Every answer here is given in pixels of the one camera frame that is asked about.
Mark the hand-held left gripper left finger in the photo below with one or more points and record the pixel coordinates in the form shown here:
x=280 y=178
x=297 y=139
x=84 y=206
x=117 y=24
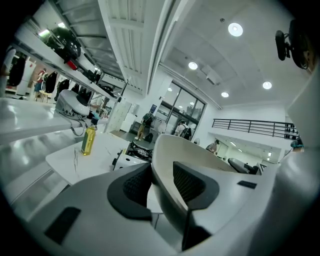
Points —
x=100 y=225

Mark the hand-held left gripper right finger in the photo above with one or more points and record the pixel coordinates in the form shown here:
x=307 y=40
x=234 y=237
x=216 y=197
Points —
x=232 y=197

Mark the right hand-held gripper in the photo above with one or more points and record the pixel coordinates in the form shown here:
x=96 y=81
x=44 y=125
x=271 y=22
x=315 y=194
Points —
x=243 y=167

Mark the person's right forearm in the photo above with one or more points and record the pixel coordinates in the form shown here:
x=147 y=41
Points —
x=297 y=190

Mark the black metal railing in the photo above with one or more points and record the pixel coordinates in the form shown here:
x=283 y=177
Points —
x=250 y=126

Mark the round ceiling light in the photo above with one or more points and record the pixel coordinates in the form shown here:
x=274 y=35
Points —
x=224 y=94
x=235 y=29
x=267 y=85
x=192 y=65

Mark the person's white top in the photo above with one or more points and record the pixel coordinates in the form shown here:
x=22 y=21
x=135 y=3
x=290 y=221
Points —
x=303 y=117

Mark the yellow oil bottle black cap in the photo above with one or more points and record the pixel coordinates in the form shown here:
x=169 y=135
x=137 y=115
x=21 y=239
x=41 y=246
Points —
x=88 y=142

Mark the black framed glass window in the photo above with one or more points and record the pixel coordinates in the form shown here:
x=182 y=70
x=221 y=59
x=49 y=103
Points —
x=185 y=105

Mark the white ceiling air conditioner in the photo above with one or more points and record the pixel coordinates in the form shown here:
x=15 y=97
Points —
x=212 y=75

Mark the black bag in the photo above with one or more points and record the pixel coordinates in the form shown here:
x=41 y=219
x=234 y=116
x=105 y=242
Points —
x=149 y=138

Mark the white dome device black disc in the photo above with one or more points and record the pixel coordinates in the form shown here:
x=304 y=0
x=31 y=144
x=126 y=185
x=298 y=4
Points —
x=71 y=102

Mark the red box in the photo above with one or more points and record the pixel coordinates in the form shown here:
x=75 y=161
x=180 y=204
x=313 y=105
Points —
x=72 y=65

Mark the glossy black helmet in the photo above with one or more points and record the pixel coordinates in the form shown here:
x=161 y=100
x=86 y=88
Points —
x=65 y=42

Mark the white metal shelving rack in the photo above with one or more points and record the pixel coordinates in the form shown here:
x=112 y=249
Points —
x=37 y=47

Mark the black head-mounted camera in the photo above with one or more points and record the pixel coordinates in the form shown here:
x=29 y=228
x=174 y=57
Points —
x=283 y=46

